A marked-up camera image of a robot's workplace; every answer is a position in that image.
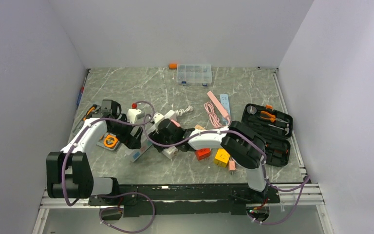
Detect light blue power strip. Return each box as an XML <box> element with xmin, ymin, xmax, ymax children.
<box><xmin>220</xmin><ymin>94</ymin><xmax>231</xmax><ymax>118</ymax></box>

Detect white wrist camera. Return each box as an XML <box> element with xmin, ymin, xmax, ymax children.
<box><xmin>152</xmin><ymin>113</ymin><xmax>165</xmax><ymax>130</ymax></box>
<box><xmin>126</xmin><ymin>108</ymin><xmax>144</xmax><ymax>124</ymax></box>

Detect black aluminium base frame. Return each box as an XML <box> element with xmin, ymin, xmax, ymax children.
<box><xmin>38</xmin><ymin>182</ymin><xmax>325</xmax><ymax>217</ymax></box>

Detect pink power strip cable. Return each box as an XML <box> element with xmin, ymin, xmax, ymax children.
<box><xmin>204</xmin><ymin>102</ymin><xmax>231</xmax><ymax>129</ymax></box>

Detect white coiled cable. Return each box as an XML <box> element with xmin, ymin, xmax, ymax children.
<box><xmin>174</xmin><ymin>105</ymin><xmax>194</xmax><ymax>118</ymax></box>

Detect white power strip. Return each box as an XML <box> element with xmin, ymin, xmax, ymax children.
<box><xmin>125</xmin><ymin>110</ymin><xmax>177</xmax><ymax>162</ymax></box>

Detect grey plastic tool tray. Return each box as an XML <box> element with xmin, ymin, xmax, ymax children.
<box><xmin>72</xmin><ymin>104</ymin><xmax>120</xmax><ymax>153</ymax></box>

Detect blue red pen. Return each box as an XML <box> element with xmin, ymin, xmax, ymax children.
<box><xmin>76</xmin><ymin>78</ymin><xmax>87</xmax><ymax>107</ymax></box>

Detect orange screwdriver at wall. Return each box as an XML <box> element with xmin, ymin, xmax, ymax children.
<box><xmin>168</xmin><ymin>63</ymin><xmax>178</xmax><ymax>70</ymax></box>

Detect orange black pliers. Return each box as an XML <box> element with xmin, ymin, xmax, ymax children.
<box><xmin>82</xmin><ymin>104</ymin><xmax>98</xmax><ymax>121</ymax></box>

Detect orange tape measure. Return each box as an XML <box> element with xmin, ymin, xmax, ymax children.
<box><xmin>103</xmin><ymin>134</ymin><xmax>119</xmax><ymax>150</ymax></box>

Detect pink power strip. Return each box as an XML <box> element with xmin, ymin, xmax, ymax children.
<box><xmin>207</xmin><ymin>91</ymin><xmax>230</xmax><ymax>121</ymax></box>

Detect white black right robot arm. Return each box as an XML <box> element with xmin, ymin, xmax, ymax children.
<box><xmin>148</xmin><ymin>118</ymin><xmax>268</xmax><ymax>202</ymax></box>

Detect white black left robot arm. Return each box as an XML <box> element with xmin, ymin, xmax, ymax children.
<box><xmin>46</xmin><ymin>99</ymin><xmax>143</xmax><ymax>205</ymax></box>

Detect black tool case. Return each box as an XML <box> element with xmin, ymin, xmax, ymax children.
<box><xmin>242</xmin><ymin>103</ymin><xmax>294</xmax><ymax>167</ymax></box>

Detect pink cube socket adapter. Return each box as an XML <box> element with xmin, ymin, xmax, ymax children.
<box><xmin>228</xmin><ymin>160</ymin><xmax>236</xmax><ymax>175</ymax></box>

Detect red cube socket adapter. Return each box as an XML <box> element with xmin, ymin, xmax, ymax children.
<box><xmin>194</xmin><ymin>148</ymin><xmax>211</xmax><ymax>161</ymax></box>

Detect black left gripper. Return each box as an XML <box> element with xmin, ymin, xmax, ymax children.
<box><xmin>109</xmin><ymin>114</ymin><xmax>143</xmax><ymax>149</ymax></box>

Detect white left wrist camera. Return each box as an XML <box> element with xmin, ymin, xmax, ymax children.
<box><xmin>126</xmin><ymin>108</ymin><xmax>144</xmax><ymax>124</ymax></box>

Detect white cube socket adapter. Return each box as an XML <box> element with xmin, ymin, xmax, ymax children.
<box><xmin>162</xmin><ymin>146</ymin><xmax>179</xmax><ymax>160</ymax></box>

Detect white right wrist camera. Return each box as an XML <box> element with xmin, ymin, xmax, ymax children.
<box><xmin>152</xmin><ymin>113</ymin><xmax>165</xmax><ymax>130</ymax></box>

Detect clear plastic organizer box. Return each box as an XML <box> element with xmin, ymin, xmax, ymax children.
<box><xmin>176</xmin><ymin>64</ymin><xmax>213</xmax><ymax>87</ymax></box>

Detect yellow cube socket adapter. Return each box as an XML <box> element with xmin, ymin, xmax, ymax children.
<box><xmin>214</xmin><ymin>149</ymin><xmax>230</xmax><ymax>168</ymax></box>

